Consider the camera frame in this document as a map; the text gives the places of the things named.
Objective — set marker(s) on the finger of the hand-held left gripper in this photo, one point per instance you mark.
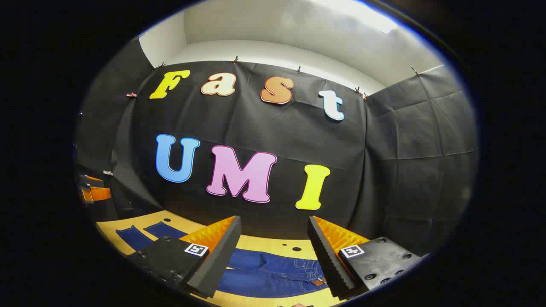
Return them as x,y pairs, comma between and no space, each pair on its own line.
100,194
91,181

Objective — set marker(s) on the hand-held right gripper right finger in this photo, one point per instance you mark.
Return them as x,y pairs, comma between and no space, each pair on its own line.
326,260

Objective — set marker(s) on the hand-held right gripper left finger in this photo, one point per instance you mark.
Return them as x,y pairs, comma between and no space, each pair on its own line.
219,260

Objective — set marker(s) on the blue denim jeans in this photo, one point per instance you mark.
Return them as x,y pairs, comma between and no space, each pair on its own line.
273,275

